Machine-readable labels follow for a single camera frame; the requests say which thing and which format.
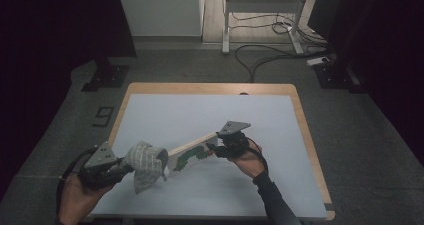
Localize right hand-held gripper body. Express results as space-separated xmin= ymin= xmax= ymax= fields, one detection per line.
xmin=216 ymin=120 xmax=252 ymax=159

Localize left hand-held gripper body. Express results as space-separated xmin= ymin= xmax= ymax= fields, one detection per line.
xmin=78 ymin=140 xmax=125 ymax=191

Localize grey knitted pouch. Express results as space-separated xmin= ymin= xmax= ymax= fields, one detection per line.
xmin=119 ymin=140 xmax=169 ymax=195

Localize white caterpillar picture book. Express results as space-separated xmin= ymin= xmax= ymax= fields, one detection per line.
xmin=165 ymin=131 xmax=219 ymax=178

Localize person's right hand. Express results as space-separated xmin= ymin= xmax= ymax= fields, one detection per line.
xmin=230 ymin=141 xmax=268 ymax=179

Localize person's left hand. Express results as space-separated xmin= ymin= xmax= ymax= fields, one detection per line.
xmin=58 ymin=176 xmax=113 ymax=225

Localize wooden table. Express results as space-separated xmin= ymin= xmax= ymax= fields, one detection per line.
xmin=81 ymin=82 xmax=336 ymax=221

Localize black stand base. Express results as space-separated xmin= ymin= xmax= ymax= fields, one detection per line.
xmin=81 ymin=56 xmax=130 ymax=93
xmin=313 ymin=61 xmax=364 ymax=93

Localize white power strip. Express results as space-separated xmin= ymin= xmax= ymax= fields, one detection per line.
xmin=306 ymin=55 xmax=331 ymax=67

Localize dark curtain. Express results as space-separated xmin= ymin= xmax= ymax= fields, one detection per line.
xmin=0 ymin=0 xmax=137 ymax=199
xmin=328 ymin=0 xmax=424 ymax=168

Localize white cabinet panel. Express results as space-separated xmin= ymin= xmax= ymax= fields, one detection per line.
xmin=115 ymin=0 xmax=205 ymax=38

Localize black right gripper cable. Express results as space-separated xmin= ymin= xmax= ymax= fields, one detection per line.
xmin=246 ymin=137 xmax=270 ymax=177

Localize long black floor cable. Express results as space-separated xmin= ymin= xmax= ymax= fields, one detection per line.
xmin=234 ymin=44 xmax=334 ymax=83

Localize tangled black cables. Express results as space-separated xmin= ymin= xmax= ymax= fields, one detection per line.
xmin=229 ymin=13 xmax=329 ymax=48

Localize white metal desk frame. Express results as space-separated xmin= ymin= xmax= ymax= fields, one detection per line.
xmin=221 ymin=0 xmax=313 ymax=55

